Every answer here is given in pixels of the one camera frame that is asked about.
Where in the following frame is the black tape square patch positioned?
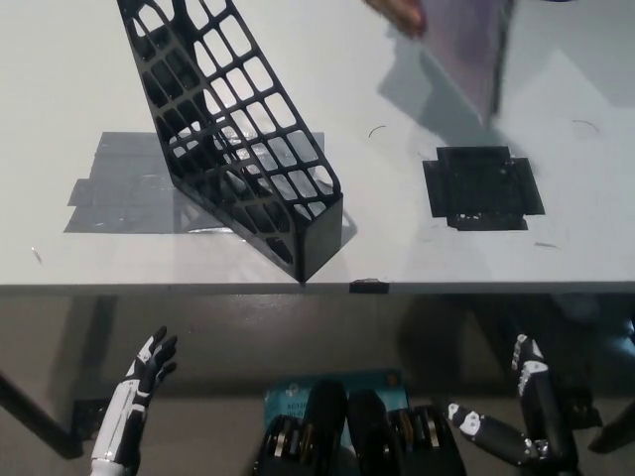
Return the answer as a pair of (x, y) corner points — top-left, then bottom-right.
(421, 145), (546, 232)

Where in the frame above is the black slanted table leg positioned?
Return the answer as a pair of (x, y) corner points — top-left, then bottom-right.
(0, 366), (85, 457)
(587, 396), (635, 453)

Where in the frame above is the grey tape patch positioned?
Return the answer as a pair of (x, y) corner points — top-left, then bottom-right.
(63, 130), (361, 244)

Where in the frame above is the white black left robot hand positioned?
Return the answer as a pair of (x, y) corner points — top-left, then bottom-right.
(90, 325), (179, 470)

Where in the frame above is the purple spiral notebook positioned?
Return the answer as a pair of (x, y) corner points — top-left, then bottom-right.
(416, 0), (517, 125)

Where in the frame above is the grey upright table leg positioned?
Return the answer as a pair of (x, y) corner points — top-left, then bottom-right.
(545, 295), (596, 396)
(71, 296), (119, 403)

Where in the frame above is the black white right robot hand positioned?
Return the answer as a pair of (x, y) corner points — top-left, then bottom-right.
(445, 333), (581, 476)

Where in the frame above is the black lattice magazine stand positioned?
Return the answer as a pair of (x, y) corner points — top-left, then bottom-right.
(116, 0), (345, 285)

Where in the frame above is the person's bare hand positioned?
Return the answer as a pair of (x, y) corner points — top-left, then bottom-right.
(364, 0), (428, 37)

